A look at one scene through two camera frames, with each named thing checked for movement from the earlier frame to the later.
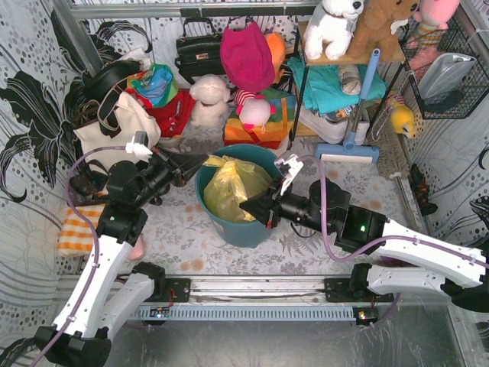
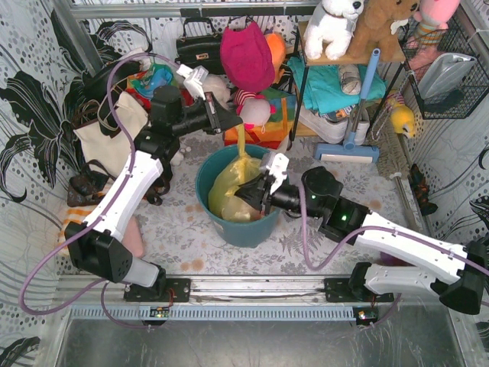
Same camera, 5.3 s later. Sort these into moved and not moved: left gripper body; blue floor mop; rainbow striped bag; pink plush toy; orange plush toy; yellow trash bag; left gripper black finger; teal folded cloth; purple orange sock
Moved: left gripper black finger; left gripper body; yellow trash bag
Not moved: teal folded cloth; purple orange sock; rainbow striped bag; blue floor mop; orange plush toy; pink plush toy
